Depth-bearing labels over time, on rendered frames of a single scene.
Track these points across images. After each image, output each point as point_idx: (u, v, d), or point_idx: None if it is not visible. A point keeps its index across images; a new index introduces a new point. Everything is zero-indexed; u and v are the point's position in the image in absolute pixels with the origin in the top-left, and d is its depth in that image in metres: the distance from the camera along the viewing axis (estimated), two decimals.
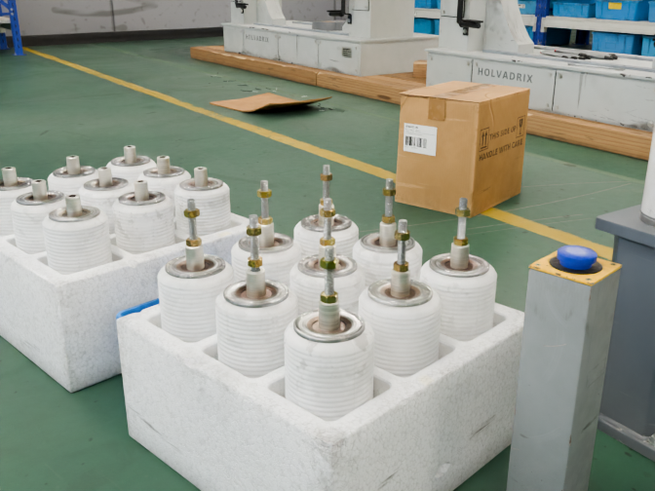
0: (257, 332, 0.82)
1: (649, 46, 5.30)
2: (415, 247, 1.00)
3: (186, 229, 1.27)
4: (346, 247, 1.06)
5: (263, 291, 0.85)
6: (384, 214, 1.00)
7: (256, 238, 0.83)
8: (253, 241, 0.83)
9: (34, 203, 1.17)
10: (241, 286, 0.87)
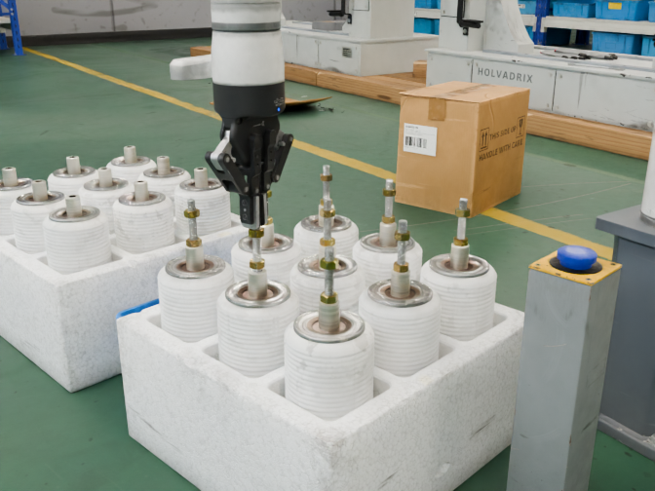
0: (258, 332, 0.82)
1: (649, 46, 5.30)
2: (415, 247, 1.00)
3: (186, 229, 1.27)
4: (346, 247, 1.06)
5: (265, 291, 0.85)
6: (384, 214, 1.00)
7: (252, 239, 0.83)
8: (259, 245, 0.83)
9: (34, 203, 1.17)
10: (243, 286, 0.87)
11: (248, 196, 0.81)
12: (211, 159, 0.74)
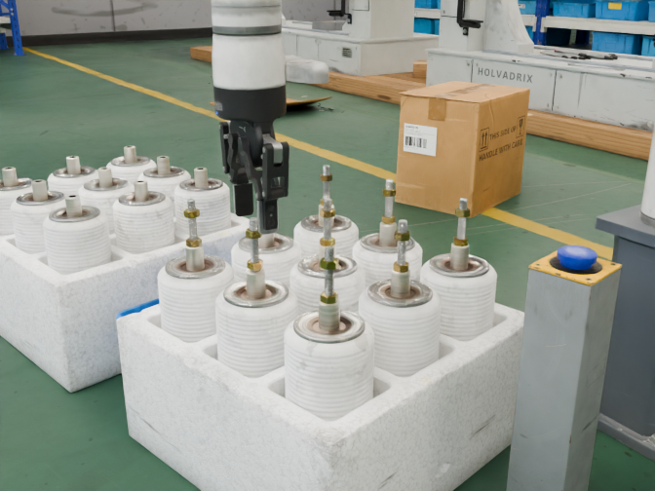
0: (256, 332, 0.82)
1: (649, 46, 5.30)
2: (415, 247, 1.00)
3: (186, 229, 1.27)
4: (346, 247, 1.06)
5: (263, 291, 0.85)
6: (384, 214, 1.00)
7: (255, 241, 0.83)
8: (254, 244, 0.84)
9: (34, 203, 1.17)
10: (241, 286, 0.87)
11: (248, 186, 0.84)
12: (230, 123, 0.84)
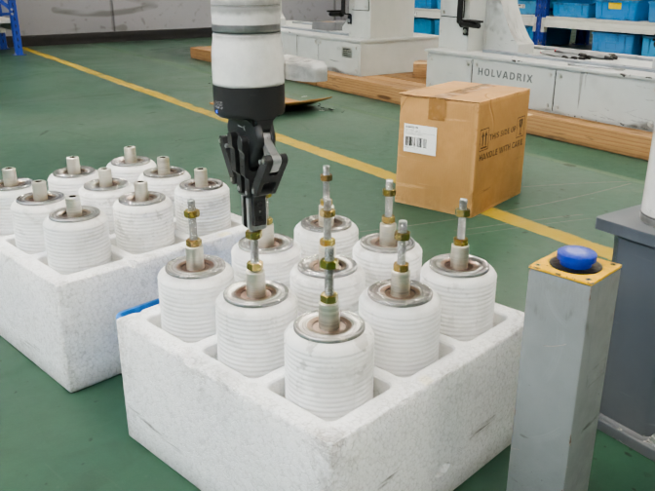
0: (256, 332, 0.82)
1: (649, 46, 5.30)
2: (415, 247, 1.00)
3: (186, 229, 1.27)
4: (346, 247, 1.06)
5: (263, 291, 0.85)
6: (384, 214, 1.00)
7: (255, 239, 0.83)
8: (250, 246, 0.83)
9: (34, 203, 1.17)
10: (241, 286, 0.87)
11: None
12: None
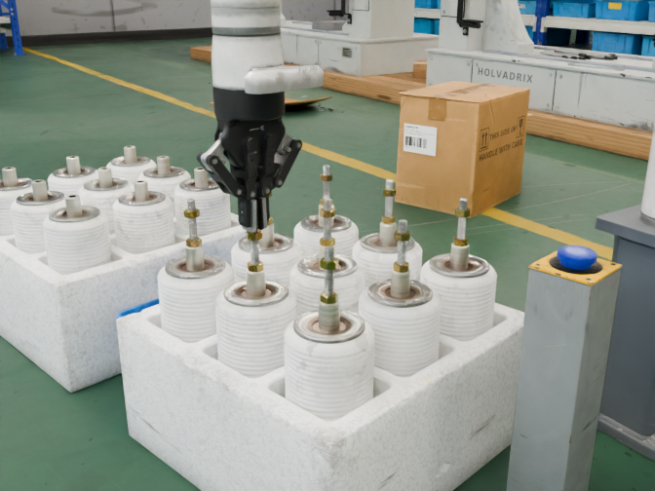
0: (256, 331, 0.82)
1: (649, 46, 5.30)
2: (415, 247, 1.00)
3: (186, 229, 1.27)
4: (346, 247, 1.06)
5: (263, 290, 0.85)
6: (384, 214, 1.00)
7: (250, 242, 0.83)
8: (257, 246, 0.84)
9: (34, 203, 1.17)
10: (241, 286, 0.87)
11: (257, 200, 0.81)
12: (296, 143, 0.83)
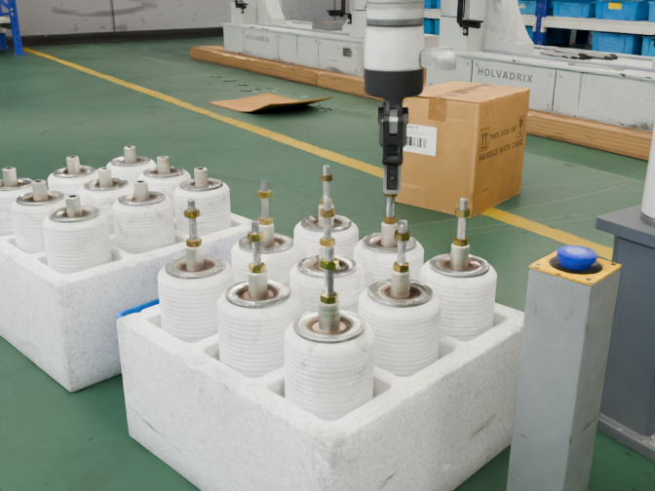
0: None
1: (649, 46, 5.30)
2: (416, 248, 0.99)
3: (186, 229, 1.27)
4: (346, 247, 1.06)
5: (249, 289, 0.85)
6: (388, 217, 0.99)
7: (258, 242, 0.83)
8: (252, 248, 0.83)
9: (34, 203, 1.17)
10: (278, 294, 0.85)
11: (396, 154, 0.99)
12: None
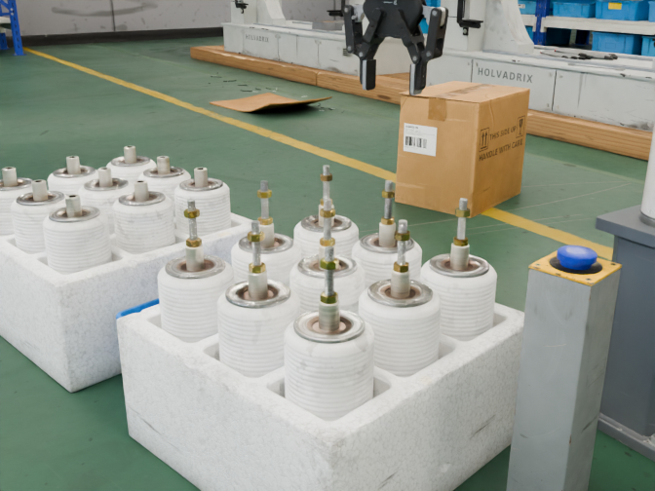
0: None
1: (649, 46, 5.30)
2: None
3: (186, 229, 1.27)
4: (346, 247, 1.06)
5: (249, 289, 0.85)
6: (384, 215, 1.00)
7: (258, 242, 0.83)
8: (252, 248, 0.83)
9: (34, 203, 1.17)
10: (278, 294, 0.85)
11: (411, 66, 0.91)
12: (443, 10, 0.86)
